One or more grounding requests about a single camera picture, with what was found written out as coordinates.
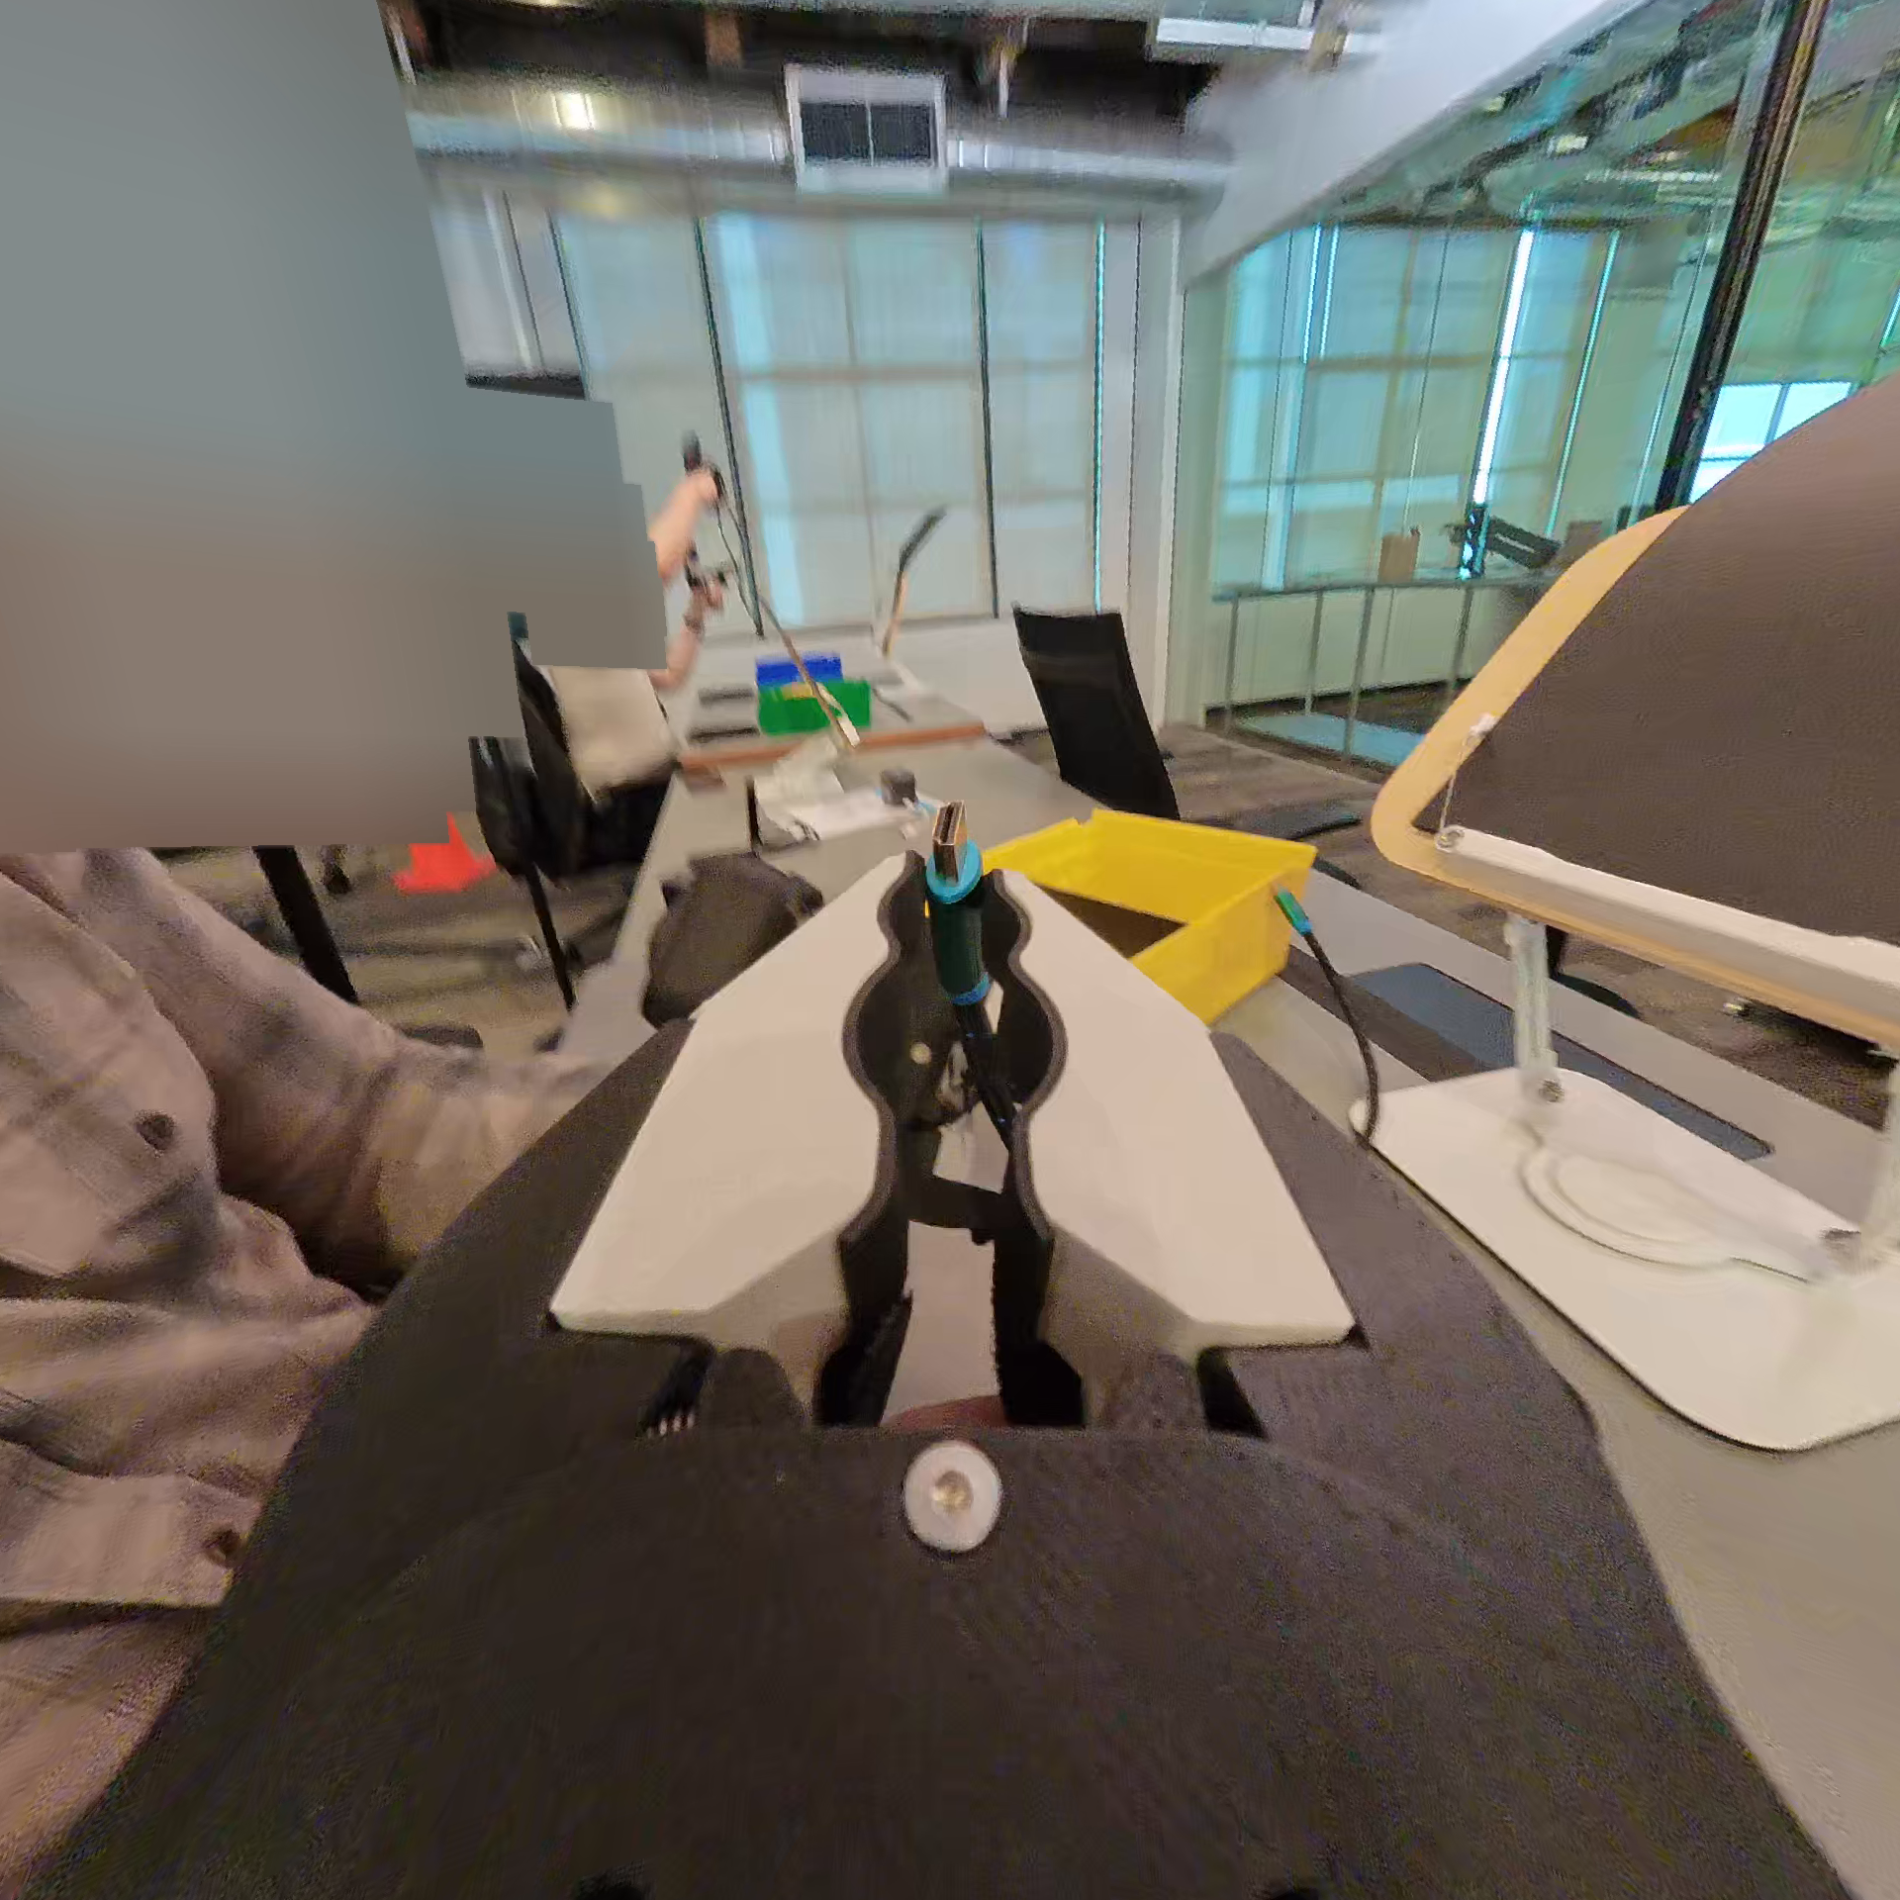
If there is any black textured pad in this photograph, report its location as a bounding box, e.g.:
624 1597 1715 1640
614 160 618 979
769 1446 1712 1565
641 853 829 1031

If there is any person's left forearm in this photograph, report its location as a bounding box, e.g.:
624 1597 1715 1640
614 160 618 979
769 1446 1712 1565
180 981 641 1308

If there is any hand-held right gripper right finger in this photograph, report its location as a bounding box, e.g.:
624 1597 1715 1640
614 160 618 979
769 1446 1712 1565
967 870 1359 1420

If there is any black board with wooden edge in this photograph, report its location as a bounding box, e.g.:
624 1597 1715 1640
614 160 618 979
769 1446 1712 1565
1374 380 1900 1048

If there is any yellow plastic bin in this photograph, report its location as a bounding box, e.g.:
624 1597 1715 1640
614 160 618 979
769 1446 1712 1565
987 808 1317 1021

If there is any silver ventilation duct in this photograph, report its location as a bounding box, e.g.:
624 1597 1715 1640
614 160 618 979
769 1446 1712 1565
402 76 1236 205

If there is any small orange cone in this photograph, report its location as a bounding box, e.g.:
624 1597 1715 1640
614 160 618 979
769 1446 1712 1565
396 817 492 893

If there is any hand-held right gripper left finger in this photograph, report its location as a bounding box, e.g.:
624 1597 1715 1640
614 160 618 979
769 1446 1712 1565
549 856 936 1420

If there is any black office chair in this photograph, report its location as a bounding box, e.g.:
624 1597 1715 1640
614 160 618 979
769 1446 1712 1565
470 625 602 1012
1017 608 1182 823

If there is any black braided hdmi cable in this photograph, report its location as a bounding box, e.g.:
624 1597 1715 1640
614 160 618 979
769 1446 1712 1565
879 803 1048 1398
1279 888 1390 1152

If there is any white board holder bar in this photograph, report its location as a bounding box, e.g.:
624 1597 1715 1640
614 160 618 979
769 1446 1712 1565
1441 825 1900 1028

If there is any person's torso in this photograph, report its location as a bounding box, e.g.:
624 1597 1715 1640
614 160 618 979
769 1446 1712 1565
0 847 419 1814

